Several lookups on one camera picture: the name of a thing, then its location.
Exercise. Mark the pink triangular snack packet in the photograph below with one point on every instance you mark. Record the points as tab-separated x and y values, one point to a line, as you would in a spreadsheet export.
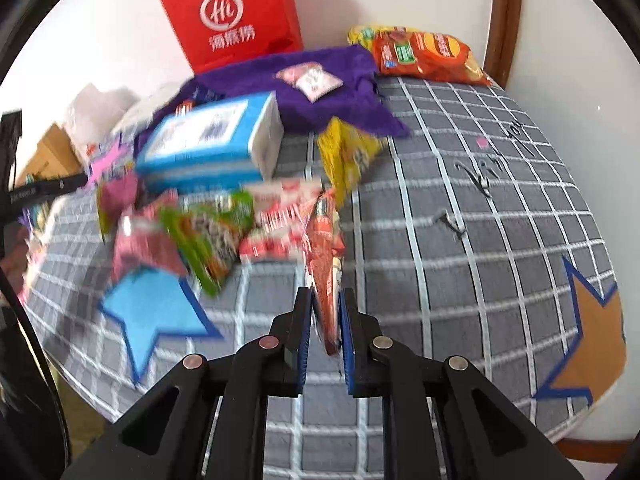
145	250

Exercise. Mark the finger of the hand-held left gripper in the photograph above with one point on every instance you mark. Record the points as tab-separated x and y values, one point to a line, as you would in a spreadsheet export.
65	183

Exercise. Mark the brown cardboard box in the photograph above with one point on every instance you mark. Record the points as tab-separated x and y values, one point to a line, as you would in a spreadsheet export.
50	150

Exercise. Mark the magenta yellow snack packet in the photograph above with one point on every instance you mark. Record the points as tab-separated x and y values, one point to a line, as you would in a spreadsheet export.
117	197

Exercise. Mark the yellow chip bag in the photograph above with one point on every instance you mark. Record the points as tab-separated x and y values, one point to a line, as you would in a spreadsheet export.
362	35

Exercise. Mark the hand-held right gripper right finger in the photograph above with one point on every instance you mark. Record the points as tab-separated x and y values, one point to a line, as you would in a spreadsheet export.
347	340

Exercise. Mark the white plastic bag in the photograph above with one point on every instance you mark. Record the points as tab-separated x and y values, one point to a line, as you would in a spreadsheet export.
95	110

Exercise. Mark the brown wooden door frame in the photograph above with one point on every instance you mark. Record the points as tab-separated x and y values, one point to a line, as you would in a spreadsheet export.
505	20

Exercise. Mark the yellow triangular snack packet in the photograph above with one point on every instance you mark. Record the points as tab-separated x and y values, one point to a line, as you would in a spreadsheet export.
345	160

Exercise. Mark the purple cloth tray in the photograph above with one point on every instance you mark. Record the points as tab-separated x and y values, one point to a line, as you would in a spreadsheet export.
325	115

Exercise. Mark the brown wooden baseboard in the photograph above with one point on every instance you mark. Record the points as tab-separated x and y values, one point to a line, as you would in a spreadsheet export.
600	445

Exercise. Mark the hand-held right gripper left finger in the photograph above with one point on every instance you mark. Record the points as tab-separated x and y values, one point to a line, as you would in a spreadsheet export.
302	340

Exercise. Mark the pink white snack packet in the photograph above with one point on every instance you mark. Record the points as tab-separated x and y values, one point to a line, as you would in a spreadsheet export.
320	84

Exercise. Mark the pink red snack packet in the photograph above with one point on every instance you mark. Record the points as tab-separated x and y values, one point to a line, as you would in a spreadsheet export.
280	220

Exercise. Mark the orange chip bag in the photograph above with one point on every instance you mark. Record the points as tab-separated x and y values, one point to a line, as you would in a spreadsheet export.
440	60

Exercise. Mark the green triangular snack packet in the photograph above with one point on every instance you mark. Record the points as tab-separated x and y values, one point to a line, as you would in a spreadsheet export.
215	240

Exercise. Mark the blue white box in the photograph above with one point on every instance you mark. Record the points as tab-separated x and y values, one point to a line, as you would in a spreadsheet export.
200	135

